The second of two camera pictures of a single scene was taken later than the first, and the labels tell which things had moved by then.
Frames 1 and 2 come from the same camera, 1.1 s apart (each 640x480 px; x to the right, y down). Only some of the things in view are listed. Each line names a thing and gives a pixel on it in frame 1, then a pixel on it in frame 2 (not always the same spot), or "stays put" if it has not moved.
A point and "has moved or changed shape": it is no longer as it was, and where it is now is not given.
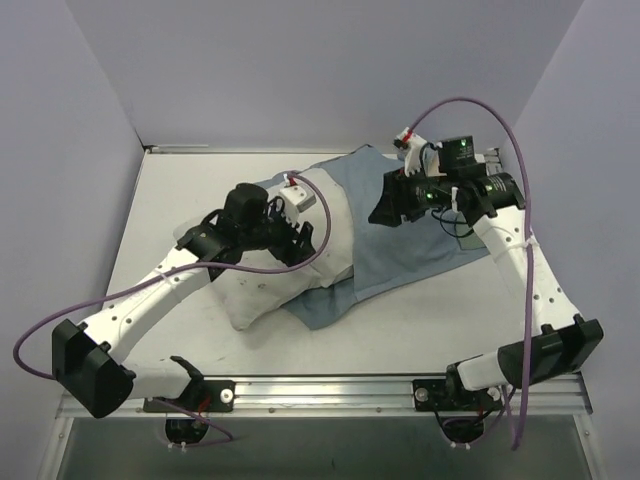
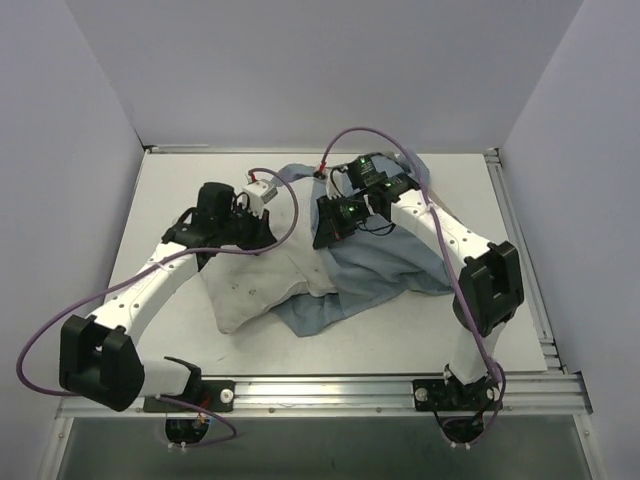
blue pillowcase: [385, 254] has moved or changed shape
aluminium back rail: [182, 145] stays put
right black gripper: [397, 195] to [327, 223]
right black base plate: [453, 394] stays put
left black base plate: [204, 396] stays put
